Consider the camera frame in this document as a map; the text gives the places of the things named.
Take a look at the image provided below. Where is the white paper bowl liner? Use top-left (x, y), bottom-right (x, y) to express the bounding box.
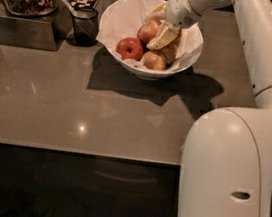
top-left (92, 0), bottom-right (210, 79)

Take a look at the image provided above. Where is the grey metal box stand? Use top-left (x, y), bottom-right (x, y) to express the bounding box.
top-left (0, 2), bottom-right (72, 51)

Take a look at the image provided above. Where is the black mesh cup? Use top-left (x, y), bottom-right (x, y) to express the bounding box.
top-left (71, 8), bottom-right (99, 47)

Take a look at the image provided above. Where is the white ceramic bowl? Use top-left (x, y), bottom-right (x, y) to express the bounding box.
top-left (92, 0), bottom-right (210, 88)

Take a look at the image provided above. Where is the top left red-yellow apple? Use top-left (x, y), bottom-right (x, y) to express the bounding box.
top-left (137, 20), bottom-right (160, 43)

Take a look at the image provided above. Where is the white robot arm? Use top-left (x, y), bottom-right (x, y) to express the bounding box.
top-left (159, 0), bottom-right (272, 217)

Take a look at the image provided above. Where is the yellow-red front apple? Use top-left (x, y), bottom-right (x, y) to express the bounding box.
top-left (142, 51), bottom-right (167, 71)

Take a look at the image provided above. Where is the red apple at left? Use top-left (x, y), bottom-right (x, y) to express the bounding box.
top-left (116, 37), bottom-right (144, 61)

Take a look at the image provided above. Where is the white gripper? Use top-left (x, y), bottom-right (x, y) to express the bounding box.
top-left (144, 0), bottom-right (201, 50)

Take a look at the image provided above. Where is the yellow apple at right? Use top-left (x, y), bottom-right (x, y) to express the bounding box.
top-left (160, 43), bottom-right (178, 65)

